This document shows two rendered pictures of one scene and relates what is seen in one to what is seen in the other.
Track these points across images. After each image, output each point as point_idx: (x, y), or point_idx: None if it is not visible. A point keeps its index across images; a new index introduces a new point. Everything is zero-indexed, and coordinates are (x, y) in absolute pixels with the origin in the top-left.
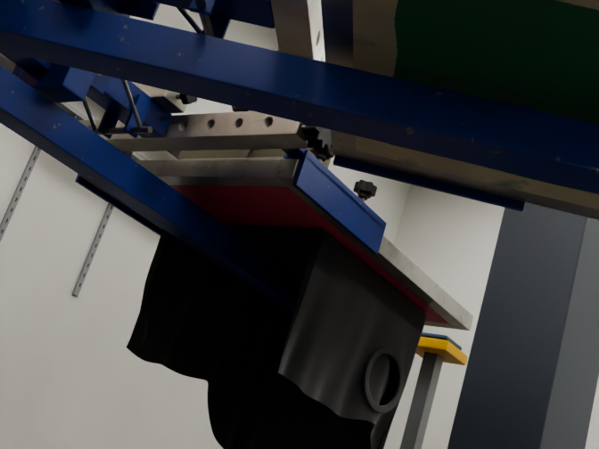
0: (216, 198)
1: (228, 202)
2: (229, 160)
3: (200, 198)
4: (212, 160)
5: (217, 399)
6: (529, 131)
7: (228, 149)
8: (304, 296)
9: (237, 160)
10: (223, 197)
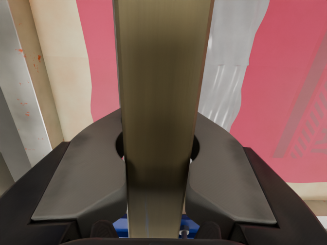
0: (91, 85)
1: (107, 98)
2: (28, 154)
3: (88, 48)
4: (18, 129)
5: None
6: None
7: (6, 168)
8: None
9: (32, 165)
10: (90, 100)
